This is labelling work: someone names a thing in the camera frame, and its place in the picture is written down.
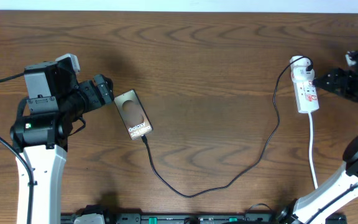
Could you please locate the Samsung Galaxy smartphone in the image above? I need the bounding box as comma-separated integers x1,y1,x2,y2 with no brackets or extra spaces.
114,89,153,140

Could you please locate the black charger cable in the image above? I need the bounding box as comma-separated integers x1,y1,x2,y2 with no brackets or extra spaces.
140,55,314,198

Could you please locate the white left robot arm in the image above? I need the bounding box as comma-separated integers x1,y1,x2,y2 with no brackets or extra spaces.
11,58,114,223

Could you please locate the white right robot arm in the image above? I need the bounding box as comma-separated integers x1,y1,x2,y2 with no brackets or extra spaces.
276,68,358,224

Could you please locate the white USB charger adapter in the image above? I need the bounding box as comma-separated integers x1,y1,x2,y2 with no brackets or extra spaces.
291,65,314,83

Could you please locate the white power strip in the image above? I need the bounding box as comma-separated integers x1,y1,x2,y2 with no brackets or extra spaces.
289,55,320,114

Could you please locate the white power strip cord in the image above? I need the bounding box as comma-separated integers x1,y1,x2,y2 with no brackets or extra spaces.
308,112,319,190

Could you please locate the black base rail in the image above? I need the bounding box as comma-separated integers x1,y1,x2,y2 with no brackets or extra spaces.
60,205,275,224

